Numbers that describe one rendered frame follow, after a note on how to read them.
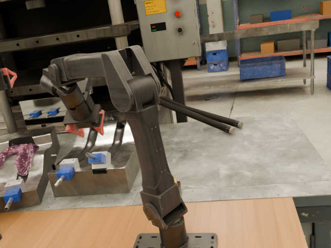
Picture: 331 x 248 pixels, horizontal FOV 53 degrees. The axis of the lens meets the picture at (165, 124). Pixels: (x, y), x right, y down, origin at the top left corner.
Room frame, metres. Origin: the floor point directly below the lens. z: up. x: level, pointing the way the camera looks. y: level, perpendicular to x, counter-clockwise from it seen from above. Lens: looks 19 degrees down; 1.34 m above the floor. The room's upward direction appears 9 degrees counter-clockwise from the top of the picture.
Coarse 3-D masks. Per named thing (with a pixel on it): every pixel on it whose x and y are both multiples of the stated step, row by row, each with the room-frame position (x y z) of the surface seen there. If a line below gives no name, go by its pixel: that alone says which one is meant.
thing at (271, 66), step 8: (272, 56) 4.74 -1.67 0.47; (280, 56) 4.71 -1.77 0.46; (240, 64) 4.47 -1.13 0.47; (248, 64) 4.45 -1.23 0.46; (256, 64) 4.41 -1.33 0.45; (264, 64) 4.40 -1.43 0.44; (272, 64) 4.37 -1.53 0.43; (280, 64) 4.35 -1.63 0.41; (240, 72) 4.49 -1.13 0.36; (248, 72) 4.46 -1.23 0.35; (256, 72) 4.43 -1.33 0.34; (264, 72) 4.41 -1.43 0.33; (272, 72) 4.37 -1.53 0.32; (280, 72) 4.35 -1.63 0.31
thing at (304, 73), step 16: (224, 32) 4.34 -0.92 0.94; (240, 32) 4.29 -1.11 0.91; (256, 32) 4.24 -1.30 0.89; (272, 32) 4.19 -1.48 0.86; (304, 32) 4.67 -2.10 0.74; (304, 48) 4.67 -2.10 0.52; (304, 64) 4.67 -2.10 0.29; (192, 80) 4.94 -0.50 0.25; (208, 80) 4.79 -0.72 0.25; (224, 80) 4.65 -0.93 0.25; (240, 80) 4.50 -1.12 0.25; (256, 80) 4.36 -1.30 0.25; (272, 80) 4.23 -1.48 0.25; (288, 80) 4.18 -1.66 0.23; (304, 80) 4.67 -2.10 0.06
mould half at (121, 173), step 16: (112, 128) 1.24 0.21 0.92; (128, 128) 1.22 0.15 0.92; (80, 144) 1.20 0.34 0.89; (96, 144) 1.18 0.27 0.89; (128, 144) 1.14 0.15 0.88; (112, 160) 1.01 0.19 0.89; (128, 160) 0.99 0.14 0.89; (48, 176) 0.98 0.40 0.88; (80, 176) 0.96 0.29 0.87; (96, 176) 0.95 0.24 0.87; (112, 176) 0.94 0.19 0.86; (128, 176) 0.96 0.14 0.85; (64, 192) 0.98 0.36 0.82; (80, 192) 0.97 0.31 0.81; (96, 192) 0.96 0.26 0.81; (112, 192) 0.95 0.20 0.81; (128, 192) 0.94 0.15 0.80
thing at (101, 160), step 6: (90, 156) 0.90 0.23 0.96; (96, 156) 0.94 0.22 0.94; (102, 156) 0.95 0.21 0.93; (108, 156) 0.98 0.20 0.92; (90, 162) 0.93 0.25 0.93; (96, 162) 0.93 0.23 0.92; (102, 162) 0.94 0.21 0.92; (108, 162) 0.97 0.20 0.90; (96, 168) 0.96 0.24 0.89; (102, 168) 0.96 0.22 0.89
